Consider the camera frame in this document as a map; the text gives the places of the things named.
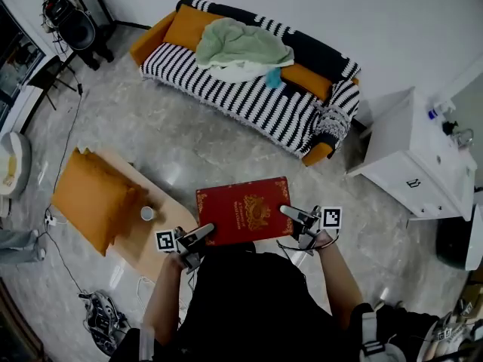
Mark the black waste bin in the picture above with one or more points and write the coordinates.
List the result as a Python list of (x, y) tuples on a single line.
[(453, 240)]

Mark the teal cloth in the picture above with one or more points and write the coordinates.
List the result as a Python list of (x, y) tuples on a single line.
[(273, 78)]

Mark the orange sofa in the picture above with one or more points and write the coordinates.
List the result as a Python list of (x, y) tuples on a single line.
[(151, 40)]

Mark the green knitted blanket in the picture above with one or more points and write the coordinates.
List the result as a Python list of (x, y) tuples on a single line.
[(237, 43)]

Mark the clear glass jar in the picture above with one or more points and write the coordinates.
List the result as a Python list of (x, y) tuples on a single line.
[(464, 138)]

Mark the black framed glass door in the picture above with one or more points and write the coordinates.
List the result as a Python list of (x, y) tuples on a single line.
[(94, 2)]

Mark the black backpack rig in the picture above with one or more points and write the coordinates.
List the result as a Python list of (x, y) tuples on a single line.
[(56, 8)]

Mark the round wooden coffee table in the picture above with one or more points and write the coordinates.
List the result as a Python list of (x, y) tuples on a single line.
[(139, 247)]

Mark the clear bottle with blue cap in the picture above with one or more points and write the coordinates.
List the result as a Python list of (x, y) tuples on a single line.
[(437, 112)]

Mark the black framed glass partition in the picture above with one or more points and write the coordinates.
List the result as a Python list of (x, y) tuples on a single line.
[(19, 59)]

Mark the dark wooden cabinet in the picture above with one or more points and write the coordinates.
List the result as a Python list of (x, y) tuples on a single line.
[(15, 338)]

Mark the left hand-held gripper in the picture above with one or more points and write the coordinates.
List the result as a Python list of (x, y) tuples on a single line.
[(166, 241)]

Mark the black white striped blanket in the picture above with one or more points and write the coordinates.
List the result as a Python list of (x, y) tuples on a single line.
[(241, 100)]

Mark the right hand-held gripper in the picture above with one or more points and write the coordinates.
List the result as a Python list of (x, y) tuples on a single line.
[(330, 218)]

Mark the person's left forearm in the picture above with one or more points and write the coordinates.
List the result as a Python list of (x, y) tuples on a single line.
[(162, 304)]

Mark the white power strip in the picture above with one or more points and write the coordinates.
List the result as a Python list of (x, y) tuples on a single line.
[(50, 221)]

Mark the red book with gold print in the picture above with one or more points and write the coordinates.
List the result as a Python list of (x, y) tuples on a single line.
[(234, 209)]

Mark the white cup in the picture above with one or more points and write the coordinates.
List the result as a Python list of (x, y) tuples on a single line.
[(147, 213)]

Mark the dark side chair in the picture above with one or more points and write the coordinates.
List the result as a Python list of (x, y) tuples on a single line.
[(49, 74)]

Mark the black round chair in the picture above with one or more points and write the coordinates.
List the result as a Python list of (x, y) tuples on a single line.
[(79, 32)]

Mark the white cabinet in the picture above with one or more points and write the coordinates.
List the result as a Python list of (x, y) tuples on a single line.
[(396, 134)]

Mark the orange sofa cushion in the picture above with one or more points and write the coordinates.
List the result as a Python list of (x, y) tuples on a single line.
[(309, 79), (185, 28)]

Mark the white round pouf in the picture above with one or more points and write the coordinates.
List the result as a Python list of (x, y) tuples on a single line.
[(19, 157)]

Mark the black white gear pile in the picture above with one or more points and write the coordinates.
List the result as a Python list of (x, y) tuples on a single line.
[(100, 319)]

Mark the person's right forearm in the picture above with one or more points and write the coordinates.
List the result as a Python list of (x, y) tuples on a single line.
[(339, 285)]

